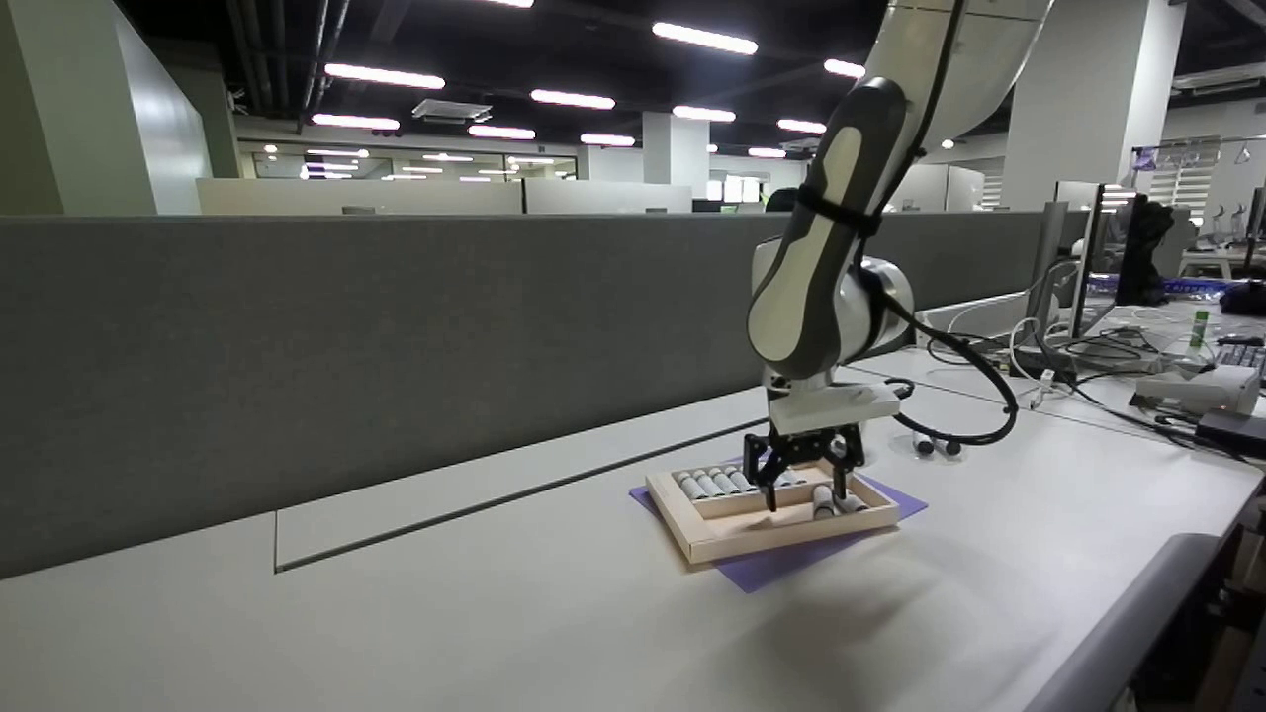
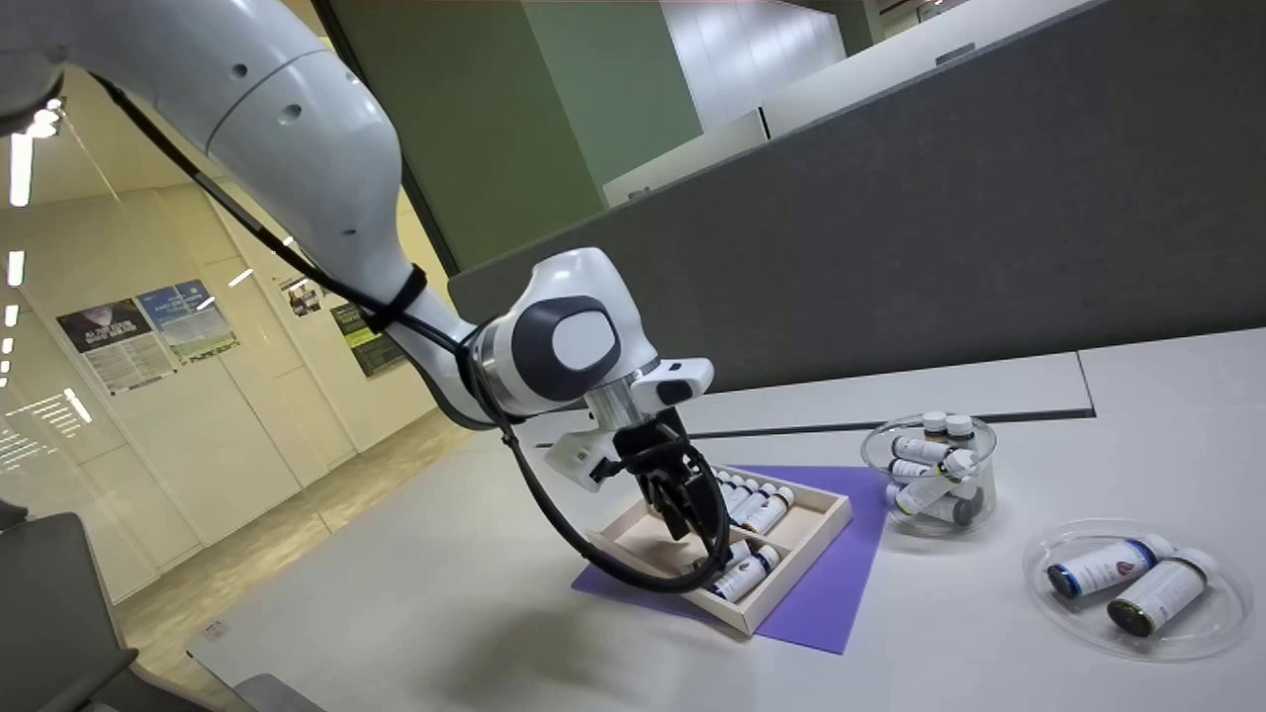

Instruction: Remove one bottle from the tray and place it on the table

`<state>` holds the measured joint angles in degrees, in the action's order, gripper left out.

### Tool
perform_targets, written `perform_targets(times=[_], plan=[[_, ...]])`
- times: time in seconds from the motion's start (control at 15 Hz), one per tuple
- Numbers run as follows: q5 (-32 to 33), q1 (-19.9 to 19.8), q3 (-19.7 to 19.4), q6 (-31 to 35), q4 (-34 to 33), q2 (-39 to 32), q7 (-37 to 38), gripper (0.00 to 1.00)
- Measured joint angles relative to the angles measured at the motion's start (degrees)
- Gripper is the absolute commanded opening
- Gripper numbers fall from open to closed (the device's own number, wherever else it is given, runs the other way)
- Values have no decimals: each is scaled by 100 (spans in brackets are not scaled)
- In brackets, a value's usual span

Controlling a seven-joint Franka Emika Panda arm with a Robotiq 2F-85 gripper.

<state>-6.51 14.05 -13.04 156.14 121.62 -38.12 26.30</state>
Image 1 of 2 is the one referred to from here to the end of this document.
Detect grey felt desk divider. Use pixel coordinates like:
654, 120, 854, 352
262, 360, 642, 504
0, 208, 1101, 585

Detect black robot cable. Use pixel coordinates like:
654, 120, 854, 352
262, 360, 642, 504
877, 281, 1026, 450

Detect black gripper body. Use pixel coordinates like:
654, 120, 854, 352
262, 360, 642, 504
754, 419, 872, 469

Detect purple paper mat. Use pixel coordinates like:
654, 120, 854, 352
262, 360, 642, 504
626, 476, 931, 597

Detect grey cable tray cover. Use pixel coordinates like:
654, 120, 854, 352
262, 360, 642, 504
269, 406, 782, 576

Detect white box device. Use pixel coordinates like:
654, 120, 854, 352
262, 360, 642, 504
1129, 363, 1266, 423

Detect black flat device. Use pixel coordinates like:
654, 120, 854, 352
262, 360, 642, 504
1196, 410, 1266, 463

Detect silver computer monitor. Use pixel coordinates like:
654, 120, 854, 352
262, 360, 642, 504
1026, 179, 1108, 347

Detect dark keyboard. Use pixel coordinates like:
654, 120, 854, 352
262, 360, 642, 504
1216, 331, 1266, 374

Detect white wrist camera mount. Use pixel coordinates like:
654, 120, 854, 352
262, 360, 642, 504
759, 371, 904, 440

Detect white office partition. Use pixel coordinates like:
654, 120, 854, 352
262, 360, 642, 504
194, 175, 699, 223

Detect white bottle green label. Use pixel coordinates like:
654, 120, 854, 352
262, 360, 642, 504
1181, 302, 1218, 369

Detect ceiling air conditioner unit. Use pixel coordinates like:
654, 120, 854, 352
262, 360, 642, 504
409, 94, 493, 136

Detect wooden compartment tray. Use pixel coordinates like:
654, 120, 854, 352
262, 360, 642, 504
645, 450, 904, 572

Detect tangled desk cables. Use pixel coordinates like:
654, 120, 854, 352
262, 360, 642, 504
920, 306, 1199, 401

